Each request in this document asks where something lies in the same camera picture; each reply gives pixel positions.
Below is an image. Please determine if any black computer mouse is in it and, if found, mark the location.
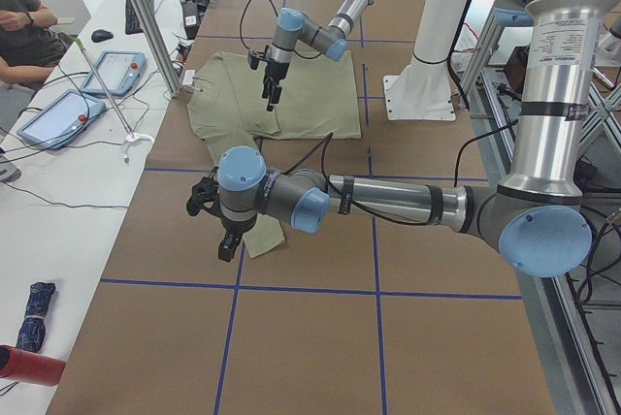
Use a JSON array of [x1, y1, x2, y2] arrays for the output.
[[90, 29, 114, 43]]

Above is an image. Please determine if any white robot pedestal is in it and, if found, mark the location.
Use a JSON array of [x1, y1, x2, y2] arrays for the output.
[[383, 0, 468, 122]]

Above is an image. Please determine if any blue teach pendant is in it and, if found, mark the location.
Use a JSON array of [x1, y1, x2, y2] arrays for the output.
[[16, 90, 106, 150], [94, 50, 147, 97]]

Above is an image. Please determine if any seated person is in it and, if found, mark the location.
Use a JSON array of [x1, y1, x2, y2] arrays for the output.
[[1, 0, 74, 91]]

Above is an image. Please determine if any far blue teach pendant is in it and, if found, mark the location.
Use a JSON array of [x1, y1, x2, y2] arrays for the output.
[[94, 50, 147, 97]]

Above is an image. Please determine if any folded navy umbrella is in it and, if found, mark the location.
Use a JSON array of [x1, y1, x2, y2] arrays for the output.
[[16, 282, 56, 353]]

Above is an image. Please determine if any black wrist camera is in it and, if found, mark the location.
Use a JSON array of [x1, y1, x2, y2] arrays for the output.
[[186, 168, 221, 217], [247, 46, 269, 70]]

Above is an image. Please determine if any aluminium truss frame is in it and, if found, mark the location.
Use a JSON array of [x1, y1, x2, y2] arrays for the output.
[[459, 6, 620, 414]]

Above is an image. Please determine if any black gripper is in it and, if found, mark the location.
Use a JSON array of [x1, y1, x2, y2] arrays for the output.
[[262, 59, 289, 112], [217, 214, 256, 261]]

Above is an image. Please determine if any white plastic hook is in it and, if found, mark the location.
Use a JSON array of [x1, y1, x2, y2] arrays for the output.
[[121, 132, 155, 164]]

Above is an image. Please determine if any black keyboard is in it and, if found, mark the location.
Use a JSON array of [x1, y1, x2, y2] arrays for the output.
[[125, 0, 154, 35]]

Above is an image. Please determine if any olive green long-sleeve shirt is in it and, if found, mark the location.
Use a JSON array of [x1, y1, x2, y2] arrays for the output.
[[186, 49, 363, 260]]

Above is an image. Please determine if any silver rod with green tip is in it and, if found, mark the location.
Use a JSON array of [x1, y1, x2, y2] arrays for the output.
[[75, 38, 134, 142]]

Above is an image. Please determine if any white paper hang tag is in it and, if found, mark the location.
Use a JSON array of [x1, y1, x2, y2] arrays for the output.
[[182, 70, 195, 86]]

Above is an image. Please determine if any red cylinder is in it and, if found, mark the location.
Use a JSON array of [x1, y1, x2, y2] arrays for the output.
[[1, 345, 66, 387]]

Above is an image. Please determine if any black box with label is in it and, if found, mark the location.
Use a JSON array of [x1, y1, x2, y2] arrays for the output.
[[181, 0, 201, 40]]

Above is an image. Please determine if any near blue teach pendant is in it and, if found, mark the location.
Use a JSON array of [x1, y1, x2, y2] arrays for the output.
[[16, 90, 106, 150]]

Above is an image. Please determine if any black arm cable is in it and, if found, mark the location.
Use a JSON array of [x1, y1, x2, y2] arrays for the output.
[[239, 0, 321, 60], [280, 131, 462, 225]]

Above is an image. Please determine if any grey aluminium frame post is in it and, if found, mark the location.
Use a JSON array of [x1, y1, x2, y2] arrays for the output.
[[130, 0, 181, 98]]

